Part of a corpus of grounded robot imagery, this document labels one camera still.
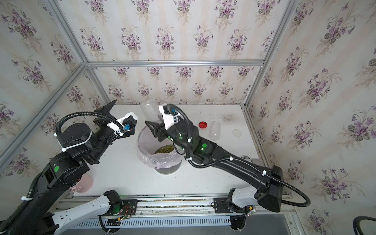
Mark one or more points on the red jar lid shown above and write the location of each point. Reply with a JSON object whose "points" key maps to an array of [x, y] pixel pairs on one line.
{"points": [[203, 125]]}

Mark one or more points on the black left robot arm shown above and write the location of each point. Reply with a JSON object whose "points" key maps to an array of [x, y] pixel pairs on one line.
{"points": [[84, 137]]}

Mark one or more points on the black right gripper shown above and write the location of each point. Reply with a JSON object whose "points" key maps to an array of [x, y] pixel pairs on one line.
{"points": [[159, 131]]}

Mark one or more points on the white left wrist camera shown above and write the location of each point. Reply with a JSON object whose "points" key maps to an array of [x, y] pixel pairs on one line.
{"points": [[125, 125]]}

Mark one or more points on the pink cup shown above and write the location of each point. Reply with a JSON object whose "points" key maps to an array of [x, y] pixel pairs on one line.
{"points": [[83, 185]]}

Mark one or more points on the white vented cable duct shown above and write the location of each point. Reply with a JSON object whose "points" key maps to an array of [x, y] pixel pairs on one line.
{"points": [[168, 222]]}

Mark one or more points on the clear round jar lid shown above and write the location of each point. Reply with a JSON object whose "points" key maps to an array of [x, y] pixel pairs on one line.
{"points": [[237, 133]]}

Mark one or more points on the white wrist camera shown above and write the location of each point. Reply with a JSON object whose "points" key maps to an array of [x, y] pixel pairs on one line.
{"points": [[125, 125], [170, 117]]}

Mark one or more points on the clear plastic jar of beans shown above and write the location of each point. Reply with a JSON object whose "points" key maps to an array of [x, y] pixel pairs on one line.
{"points": [[215, 130]]}

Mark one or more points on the clear jar with beans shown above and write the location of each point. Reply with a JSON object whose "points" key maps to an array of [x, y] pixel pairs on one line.
{"points": [[151, 111]]}

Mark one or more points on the aluminium mounting rail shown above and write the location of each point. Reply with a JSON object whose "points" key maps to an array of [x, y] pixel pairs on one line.
{"points": [[169, 205]]}

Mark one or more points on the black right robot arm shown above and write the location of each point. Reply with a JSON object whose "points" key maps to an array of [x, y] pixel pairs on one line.
{"points": [[267, 186]]}

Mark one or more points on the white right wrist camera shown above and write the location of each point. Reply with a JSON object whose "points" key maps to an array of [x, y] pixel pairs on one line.
{"points": [[170, 117]]}

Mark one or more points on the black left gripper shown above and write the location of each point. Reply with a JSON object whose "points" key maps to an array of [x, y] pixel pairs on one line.
{"points": [[99, 121]]}

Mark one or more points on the mesh bin with pink bag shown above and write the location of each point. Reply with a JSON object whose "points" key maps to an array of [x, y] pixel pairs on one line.
{"points": [[160, 156]]}

